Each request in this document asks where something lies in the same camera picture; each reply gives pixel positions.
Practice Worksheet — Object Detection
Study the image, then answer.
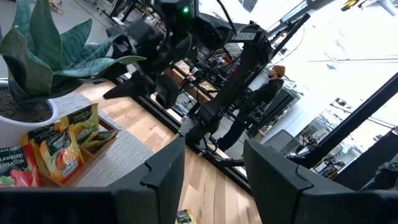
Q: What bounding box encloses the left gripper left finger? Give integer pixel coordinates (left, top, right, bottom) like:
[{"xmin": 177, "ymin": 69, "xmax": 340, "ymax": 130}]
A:
[{"xmin": 107, "ymin": 136, "xmax": 187, "ymax": 224}]

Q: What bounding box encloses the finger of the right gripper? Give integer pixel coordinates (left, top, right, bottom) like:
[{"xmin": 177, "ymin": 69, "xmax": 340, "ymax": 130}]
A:
[
  {"xmin": 154, "ymin": 73, "xmax": 181, "ymax": 110},
  {"xmin": 102, "ymin": 71, "xmax": 155, "ymax": 101}
]

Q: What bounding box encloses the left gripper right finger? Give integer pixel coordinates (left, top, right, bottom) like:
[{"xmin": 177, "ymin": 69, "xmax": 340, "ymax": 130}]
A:
[{"xmin": 243, "ymin": 138, "xmax": 355, "ymax": 224}]

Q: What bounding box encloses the green lemon tea bag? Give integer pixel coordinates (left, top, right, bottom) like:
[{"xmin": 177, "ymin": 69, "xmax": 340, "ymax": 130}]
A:
[
  {"xmin": 80, "ymin": 129, "xmax": 121, "ymax": 154},
  {"xmin": 63, "ymin": 103, "xmax": 100, "ymax": 146},
  {"xmin": 175, "ymin": 208, "xmax": 197, "ymax": 224}
]

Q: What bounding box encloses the brown wooden compartment tray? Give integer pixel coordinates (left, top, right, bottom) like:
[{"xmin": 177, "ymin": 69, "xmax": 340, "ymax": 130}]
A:
[{"xmin": 37, "ymin": 116, "xmax": 121, "ymax": 187}]

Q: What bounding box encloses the orange mango tea bag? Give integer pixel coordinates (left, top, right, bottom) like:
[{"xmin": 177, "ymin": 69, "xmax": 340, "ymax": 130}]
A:
[{"xmin": 39, "ymin": 127, "xmax": 85, "ymax": 184}]

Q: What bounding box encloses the dark foil packet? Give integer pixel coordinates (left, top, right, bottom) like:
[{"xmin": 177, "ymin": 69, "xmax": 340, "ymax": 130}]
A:
[{"xmin": 20, "ymin": 122, "xmax": 68, "ymax": 175}]

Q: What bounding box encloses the red strawberry tea bag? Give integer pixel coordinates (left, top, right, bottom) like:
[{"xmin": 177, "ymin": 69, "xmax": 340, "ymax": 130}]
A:
[{"xmin": 0, "ymin": 144, "xmax": 42, "ymax": 189}]

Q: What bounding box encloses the brown wooden workbench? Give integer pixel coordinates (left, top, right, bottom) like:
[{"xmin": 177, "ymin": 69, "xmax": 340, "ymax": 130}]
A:
[{"xmin": 164, "ymin": 59, "xmax": 220, "ymax": 105}]

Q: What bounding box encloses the person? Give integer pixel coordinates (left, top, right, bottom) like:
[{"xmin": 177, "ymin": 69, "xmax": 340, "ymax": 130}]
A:
[{"xmin": 216, "ymin": 64, "xmax": 286, "ymax": 152}]

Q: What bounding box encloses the green plant in white pot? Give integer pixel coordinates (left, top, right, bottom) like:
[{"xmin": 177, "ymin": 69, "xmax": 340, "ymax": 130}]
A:
[{"xmin": 0, "ymin": 0, "xmax": 147, "ymax": 149}]

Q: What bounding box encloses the black equipment stand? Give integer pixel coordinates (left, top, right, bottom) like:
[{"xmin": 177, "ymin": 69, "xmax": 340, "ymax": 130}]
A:
[{"xmin": 287, "ymin": 72, "xmax": 398, "ymax": 170}]

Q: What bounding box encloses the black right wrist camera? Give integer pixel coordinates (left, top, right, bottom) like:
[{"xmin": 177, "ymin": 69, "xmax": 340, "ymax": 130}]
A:
[{"xmin": 111, "ymin": 20, "xmax": 156, "ymax": 60}]

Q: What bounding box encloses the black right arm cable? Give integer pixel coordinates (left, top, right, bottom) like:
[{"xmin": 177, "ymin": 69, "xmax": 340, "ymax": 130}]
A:
[{"xmin": 216, "ymin": 0, "xmax": 238, "ymax": 34}]

